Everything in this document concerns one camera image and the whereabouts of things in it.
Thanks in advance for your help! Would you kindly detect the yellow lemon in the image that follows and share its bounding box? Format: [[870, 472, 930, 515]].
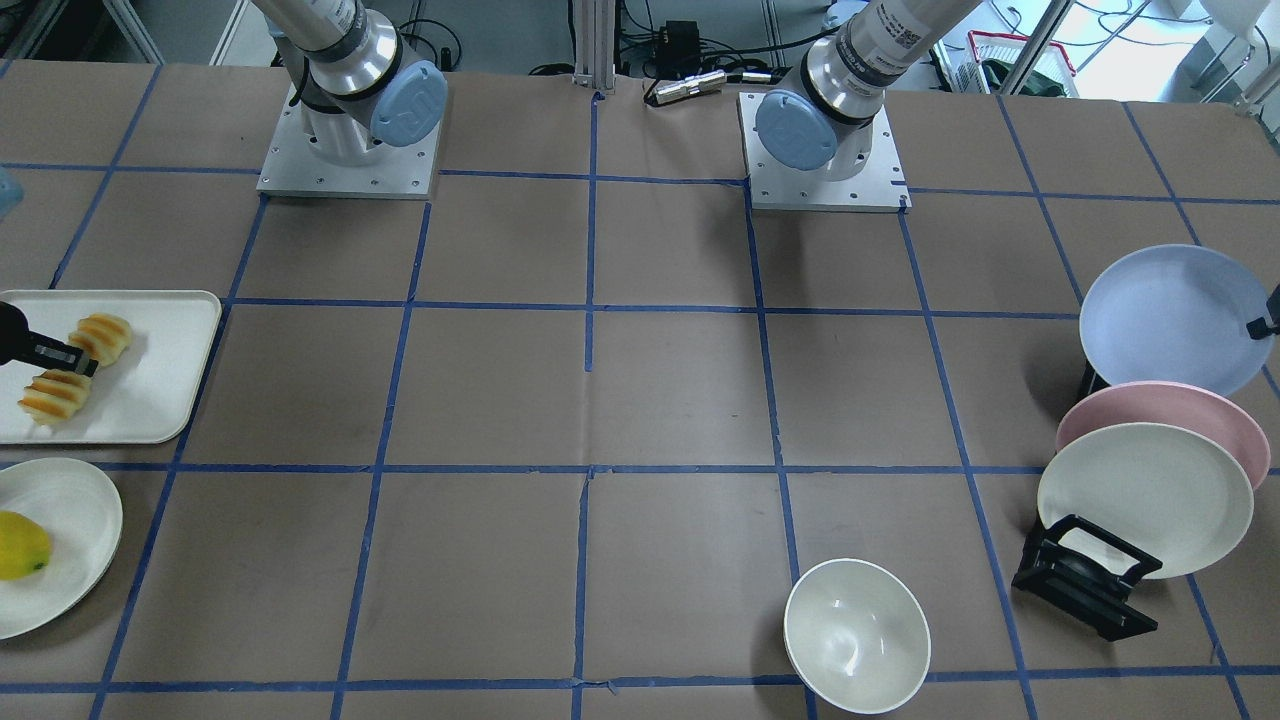
[[1, 510, 52, 582]]

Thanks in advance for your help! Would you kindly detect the cream plate in rack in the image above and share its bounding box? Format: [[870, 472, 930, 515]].
[[1037, 421, 1254, 580]]

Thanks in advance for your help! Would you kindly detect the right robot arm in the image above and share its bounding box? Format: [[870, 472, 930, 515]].
[[259, 1, 448, 199]]

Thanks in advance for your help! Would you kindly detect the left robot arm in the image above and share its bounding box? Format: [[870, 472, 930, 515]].
[[746, 1, 1277, 340]]

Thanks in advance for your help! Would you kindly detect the white rectangular tray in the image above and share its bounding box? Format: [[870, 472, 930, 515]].
[[1, 290, 221, 446]]

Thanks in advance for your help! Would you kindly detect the pink plate in rack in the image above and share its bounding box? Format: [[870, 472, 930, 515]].
[[1055, 380, 1272, 489]]

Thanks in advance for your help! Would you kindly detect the striped bread loaf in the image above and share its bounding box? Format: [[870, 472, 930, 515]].
[[17, 313, 133, 427]]

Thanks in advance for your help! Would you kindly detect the white ceramic bowl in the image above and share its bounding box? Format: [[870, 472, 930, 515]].
[[782, 559, 933, 715]]

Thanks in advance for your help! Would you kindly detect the aluminium frame post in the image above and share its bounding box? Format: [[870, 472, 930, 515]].
[[568, 0, 618, 96]]

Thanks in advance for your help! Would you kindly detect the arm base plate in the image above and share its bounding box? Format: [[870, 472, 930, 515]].
[[256, 87, 445, 201], [739, 92, 913, 213]]

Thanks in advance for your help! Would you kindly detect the black dish rack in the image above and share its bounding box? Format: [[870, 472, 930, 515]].
[[1011, 360, 1164, 642]]

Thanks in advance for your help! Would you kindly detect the cream plate under lemon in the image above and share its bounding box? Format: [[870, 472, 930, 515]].
[[1, 457, 123, 641]]

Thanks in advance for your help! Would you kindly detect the blue plate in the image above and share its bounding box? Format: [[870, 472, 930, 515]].
[[1079, 243, 1277, 396]]

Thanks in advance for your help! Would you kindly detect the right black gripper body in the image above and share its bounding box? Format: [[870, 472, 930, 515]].
[[1, 302, 31, 365]]

